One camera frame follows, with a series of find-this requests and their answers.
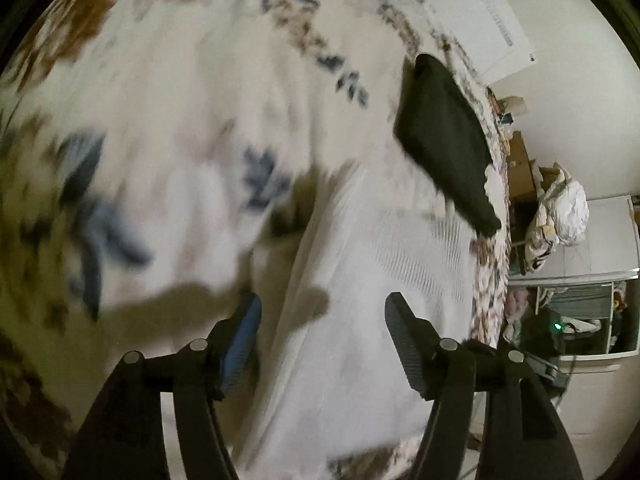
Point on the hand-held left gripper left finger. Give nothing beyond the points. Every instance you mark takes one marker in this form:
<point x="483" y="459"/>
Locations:
<point x="240" y="345"/>

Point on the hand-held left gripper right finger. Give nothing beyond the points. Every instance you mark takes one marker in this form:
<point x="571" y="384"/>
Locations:
<point x="405" y="340"/>

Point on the white knit sweater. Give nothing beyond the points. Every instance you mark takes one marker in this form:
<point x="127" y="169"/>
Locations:
<point x="360" y="310"/>

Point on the black folded garment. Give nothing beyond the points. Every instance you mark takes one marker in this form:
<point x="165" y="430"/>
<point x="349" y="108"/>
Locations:
<point x="440" y="145"/>

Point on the large cardboard box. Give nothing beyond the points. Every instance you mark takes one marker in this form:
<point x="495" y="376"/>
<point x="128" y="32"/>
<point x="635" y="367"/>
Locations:
<point x="520" y="165"/>

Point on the white wardrobe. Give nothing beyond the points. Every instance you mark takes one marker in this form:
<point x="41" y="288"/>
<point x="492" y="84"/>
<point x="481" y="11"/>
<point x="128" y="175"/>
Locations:
<point x="600" y="240"/>

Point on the floral bed sheet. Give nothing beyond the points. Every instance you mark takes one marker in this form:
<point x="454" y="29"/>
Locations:
<point x="175" y="85"/>

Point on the white headboard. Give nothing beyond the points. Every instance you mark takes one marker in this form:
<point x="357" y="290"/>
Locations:
<point x="490" y="25"/>

